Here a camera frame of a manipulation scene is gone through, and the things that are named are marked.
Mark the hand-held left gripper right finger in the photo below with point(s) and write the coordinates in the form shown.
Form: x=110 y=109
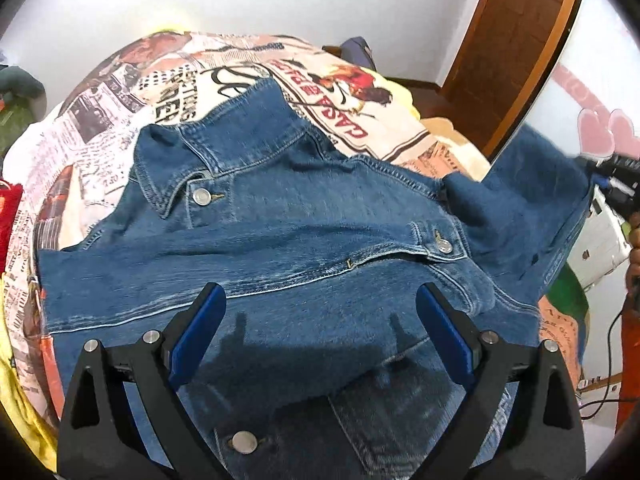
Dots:
x=445 y=335

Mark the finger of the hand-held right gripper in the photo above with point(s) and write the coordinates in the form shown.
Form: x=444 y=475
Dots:
x=602 y=180

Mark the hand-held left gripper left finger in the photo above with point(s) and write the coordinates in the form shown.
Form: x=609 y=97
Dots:
x=200 y=332

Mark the blue denim jacket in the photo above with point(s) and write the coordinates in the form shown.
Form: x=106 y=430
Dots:
x=300 y=220

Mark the person's right forearm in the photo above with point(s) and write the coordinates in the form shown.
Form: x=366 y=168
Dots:
x=631 y=370

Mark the person's right hand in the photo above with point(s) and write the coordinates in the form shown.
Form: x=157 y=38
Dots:
x=635 y=247

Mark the brown wooden door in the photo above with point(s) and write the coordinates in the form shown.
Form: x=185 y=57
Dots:
x=510 y=35

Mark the red cloth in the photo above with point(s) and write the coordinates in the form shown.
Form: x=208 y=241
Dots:
x=9 y=215

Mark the newspaper print blanket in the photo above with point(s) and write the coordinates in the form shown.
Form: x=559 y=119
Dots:
x=100 y=110

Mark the green cloth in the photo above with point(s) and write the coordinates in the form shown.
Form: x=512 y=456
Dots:
x=10 y=125

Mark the grey cloth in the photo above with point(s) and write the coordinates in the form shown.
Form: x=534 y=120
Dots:
x=22 y=85

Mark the pink heart wall sticker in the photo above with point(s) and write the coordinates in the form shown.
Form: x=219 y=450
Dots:
x=607 y=130

